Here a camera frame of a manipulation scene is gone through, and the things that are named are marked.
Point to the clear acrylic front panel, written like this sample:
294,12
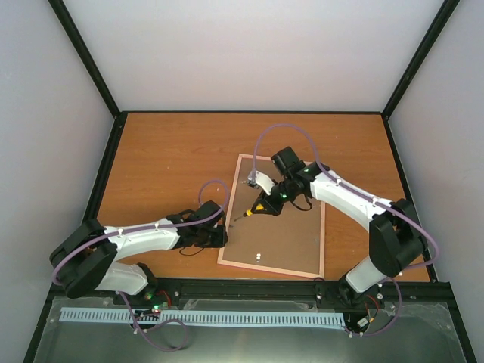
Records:
422,333

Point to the yellow handled screwdriver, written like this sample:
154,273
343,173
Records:
250,212

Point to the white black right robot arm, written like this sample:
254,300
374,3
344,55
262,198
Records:
395,237

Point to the light blue slotted cable duct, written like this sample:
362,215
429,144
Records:
330,320

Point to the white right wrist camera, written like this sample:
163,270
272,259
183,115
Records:
257,179

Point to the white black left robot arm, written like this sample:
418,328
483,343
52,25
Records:
91,257

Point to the pink wooden picture frame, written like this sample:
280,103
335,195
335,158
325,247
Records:
289,244

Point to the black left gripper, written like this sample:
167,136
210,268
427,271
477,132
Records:
221,240

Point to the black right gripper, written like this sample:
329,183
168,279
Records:
272,209

